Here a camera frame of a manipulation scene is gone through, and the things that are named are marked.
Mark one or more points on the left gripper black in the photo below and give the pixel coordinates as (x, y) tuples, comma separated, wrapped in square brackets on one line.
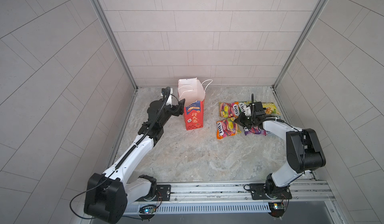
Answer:
[(177, 108)]

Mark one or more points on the red paper gift bag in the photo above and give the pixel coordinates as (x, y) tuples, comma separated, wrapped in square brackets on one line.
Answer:
[(193, 92)]

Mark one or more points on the white perforated vent strip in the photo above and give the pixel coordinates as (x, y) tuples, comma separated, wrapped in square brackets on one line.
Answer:
[(211, 208)]

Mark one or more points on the left green circuit board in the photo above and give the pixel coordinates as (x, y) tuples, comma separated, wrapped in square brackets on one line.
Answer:
[(147, 212)]

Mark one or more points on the yellow snack packet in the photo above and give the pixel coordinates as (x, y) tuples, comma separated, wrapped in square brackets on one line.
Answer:
[(271, 109)]

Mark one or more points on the aluminium mounting rail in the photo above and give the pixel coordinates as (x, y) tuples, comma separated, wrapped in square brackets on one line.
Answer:
[(230, 192)]

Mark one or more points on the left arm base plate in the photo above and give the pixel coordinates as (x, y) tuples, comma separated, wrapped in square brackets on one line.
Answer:
[(162, 192)]

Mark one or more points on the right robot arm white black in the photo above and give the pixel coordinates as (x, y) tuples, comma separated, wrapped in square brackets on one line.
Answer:
[(303, 148)]

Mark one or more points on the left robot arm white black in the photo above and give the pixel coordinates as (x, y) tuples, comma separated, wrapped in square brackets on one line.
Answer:
[(108, 194)]

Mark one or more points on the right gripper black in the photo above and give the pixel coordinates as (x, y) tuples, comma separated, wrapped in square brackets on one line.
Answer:
[(240, 120)]

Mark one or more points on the left corner aluminium post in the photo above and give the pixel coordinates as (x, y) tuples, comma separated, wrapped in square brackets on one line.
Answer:
[(115, 46)]

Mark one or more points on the orange Fox's candy packet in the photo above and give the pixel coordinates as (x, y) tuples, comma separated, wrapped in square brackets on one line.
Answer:
[(228, 110), (227, 127)]

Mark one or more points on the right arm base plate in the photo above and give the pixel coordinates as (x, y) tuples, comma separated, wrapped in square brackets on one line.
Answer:
[(267, 192)]

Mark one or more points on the right circuit board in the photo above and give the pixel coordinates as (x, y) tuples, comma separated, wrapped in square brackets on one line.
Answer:
[(277, 210)]

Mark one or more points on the corner aluminium post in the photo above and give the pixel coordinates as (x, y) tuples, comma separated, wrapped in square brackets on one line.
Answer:
[(303, 36), (115, 46)]

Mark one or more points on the right corner aluminium post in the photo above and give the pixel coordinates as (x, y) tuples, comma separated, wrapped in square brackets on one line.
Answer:
[(303, 36)]

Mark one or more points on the green Fox's candy packet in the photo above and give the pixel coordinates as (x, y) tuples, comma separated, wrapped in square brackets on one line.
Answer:
[(245, 107)]

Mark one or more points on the purple Fox's berries packet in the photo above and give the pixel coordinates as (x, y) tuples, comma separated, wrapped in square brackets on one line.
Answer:
[(254, 130)]

